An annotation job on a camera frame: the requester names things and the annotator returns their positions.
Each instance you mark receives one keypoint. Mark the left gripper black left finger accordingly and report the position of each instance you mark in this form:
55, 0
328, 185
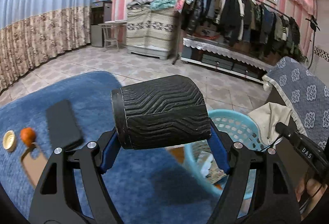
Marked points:
56, 198

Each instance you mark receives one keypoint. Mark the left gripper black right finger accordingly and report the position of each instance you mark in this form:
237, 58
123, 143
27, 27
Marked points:
273, 199

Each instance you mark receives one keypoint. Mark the black ribbed cylinder cup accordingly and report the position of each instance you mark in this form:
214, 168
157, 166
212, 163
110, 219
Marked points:
159, 113

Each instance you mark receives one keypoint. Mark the printed snack packet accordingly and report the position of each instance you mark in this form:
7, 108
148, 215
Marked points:
215, 175

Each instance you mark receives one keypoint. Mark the white paper receipt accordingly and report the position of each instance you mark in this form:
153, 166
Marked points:
204, 162

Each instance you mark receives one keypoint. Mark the person's right hand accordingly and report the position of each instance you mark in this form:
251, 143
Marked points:
310, 187

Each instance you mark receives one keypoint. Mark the brown phone case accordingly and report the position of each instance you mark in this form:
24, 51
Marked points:
33, 162

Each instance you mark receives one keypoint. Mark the blue patterned sofa cover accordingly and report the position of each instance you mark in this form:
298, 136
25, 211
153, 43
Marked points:
305, 95

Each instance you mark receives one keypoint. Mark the black flat wallet case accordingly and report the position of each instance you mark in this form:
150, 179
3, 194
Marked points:
64, 131

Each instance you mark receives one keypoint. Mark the whole orange tangerine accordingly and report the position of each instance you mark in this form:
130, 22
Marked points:
28, 136

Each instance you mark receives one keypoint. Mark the cream round lid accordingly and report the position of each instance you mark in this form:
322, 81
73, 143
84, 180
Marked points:
9, 141

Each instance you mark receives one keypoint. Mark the light blue laundry basket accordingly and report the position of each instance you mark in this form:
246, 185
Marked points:
240, 128

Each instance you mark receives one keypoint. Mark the blue quilted table cover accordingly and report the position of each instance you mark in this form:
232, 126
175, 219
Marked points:
102, 83

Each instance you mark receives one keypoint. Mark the low lace covered bench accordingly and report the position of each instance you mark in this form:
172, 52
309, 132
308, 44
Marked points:
222, 58

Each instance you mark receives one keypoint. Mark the small metal stool table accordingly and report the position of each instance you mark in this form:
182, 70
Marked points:
110, 31

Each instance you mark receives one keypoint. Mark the hanging dark clothes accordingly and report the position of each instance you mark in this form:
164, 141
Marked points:
241, 18

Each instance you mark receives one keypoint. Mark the patterned cloth covered chest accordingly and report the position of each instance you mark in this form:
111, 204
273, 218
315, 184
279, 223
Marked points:
151, 32

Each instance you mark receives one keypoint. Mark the blue floral curtain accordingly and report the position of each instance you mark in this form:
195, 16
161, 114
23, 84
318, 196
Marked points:
34, 31

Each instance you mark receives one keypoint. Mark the grey water dispenser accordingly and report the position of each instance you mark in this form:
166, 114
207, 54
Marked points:
100, 12

